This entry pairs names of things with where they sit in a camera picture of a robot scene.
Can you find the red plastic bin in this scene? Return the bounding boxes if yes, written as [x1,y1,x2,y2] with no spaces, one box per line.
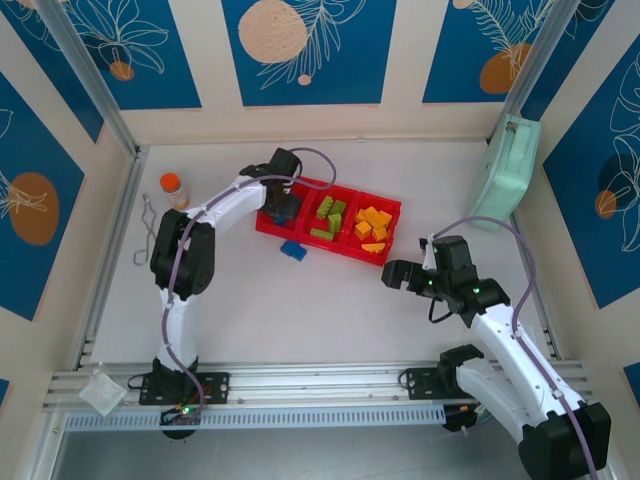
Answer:
[344,192,403,268]
[298,182,359,251]
[254,172,314,239]

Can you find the blue rectangular lego brick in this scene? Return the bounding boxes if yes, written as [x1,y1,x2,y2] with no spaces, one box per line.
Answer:
[279,239,308,263]

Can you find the orange capped spice bottle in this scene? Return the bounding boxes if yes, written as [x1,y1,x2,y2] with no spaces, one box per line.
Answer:
[159,172,191,211]

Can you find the mint green zip case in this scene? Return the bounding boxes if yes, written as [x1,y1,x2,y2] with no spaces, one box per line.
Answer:
[463,113,543,232]

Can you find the circuit board with green light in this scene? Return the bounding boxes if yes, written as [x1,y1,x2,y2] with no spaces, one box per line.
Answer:
[158,403,202,432]

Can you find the white folded cloth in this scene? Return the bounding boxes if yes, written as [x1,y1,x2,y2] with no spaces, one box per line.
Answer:
[78,369,129,417]

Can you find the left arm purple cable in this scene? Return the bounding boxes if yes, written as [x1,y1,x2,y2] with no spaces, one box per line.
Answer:
[163,146,337,419]

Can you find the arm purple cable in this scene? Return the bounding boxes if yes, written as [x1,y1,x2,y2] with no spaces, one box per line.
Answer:
[163,146,337,419]
[430,215,599,480]

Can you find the thin black cable loop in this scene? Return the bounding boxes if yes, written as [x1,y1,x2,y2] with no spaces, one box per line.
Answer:
[427,294,464,326]

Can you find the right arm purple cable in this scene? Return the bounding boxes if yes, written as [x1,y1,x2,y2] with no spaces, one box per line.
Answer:
[430,215,599,480]

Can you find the aluminium side rail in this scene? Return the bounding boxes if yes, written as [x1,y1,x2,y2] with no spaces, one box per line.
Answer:
[74,147,149,369]
[509,219,564,361]

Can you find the metal wire tongs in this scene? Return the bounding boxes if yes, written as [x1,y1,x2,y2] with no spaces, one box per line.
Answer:
[132,193,161,265]

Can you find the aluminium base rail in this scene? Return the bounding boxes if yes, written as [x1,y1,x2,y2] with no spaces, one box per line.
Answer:
[42,360,601,409]

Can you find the grey slotted cable duct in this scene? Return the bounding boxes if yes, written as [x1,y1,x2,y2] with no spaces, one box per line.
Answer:
[63,405,446,432]

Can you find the aluminium frame post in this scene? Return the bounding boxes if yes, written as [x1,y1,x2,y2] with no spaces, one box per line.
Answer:
[37,0,139,156]
[487,0,576,144]

